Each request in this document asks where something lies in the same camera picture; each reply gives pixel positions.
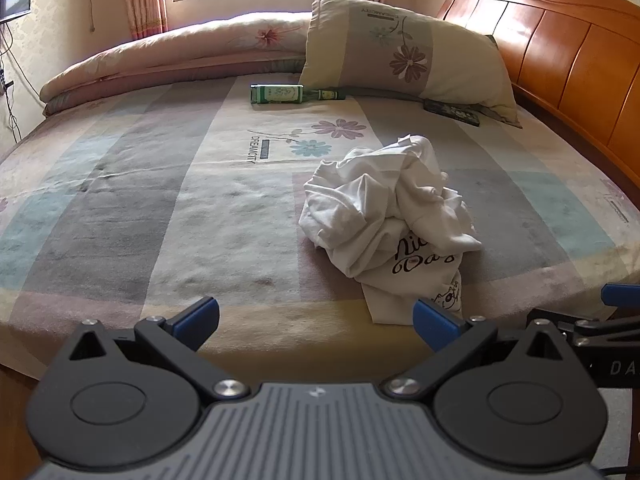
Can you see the wooden headboard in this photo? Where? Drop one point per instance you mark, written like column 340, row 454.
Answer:
column 565, row 55

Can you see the green glass bottle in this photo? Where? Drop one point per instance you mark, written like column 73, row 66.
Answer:
column 280, row 94

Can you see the bed with striped floral sheet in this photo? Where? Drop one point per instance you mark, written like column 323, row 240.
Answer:
column 165, row 200

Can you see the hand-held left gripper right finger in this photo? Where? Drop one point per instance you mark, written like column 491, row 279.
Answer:
column 436, row 324

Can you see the floral pillow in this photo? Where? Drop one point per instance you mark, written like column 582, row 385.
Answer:
column 415, row 55

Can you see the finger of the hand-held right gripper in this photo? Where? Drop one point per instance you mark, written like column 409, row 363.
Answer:
column 621, row 294
column 592, row 327

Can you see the black remote control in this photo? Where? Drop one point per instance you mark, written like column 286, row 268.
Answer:
column 452, row 111

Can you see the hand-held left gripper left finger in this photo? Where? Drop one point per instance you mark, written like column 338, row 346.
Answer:
column 196, row 319

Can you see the white printed t-shirt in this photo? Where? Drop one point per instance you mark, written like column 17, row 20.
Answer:
column 395, row 220

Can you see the folded pink floral quilt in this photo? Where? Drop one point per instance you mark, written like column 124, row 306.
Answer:
column 170, row 55

